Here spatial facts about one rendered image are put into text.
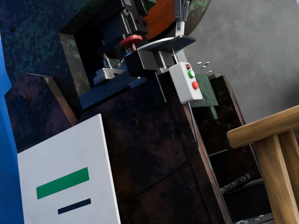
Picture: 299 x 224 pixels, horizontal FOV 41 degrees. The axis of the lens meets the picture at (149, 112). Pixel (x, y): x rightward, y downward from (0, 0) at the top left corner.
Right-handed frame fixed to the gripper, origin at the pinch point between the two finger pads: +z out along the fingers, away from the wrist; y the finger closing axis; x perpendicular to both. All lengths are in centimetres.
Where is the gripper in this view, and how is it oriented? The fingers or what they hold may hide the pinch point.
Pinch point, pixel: (179, 30)
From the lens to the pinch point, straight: 167.7
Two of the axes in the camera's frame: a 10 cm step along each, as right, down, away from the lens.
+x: -9.1, -0.7, 4.1
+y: 4.1, 0.1, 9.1
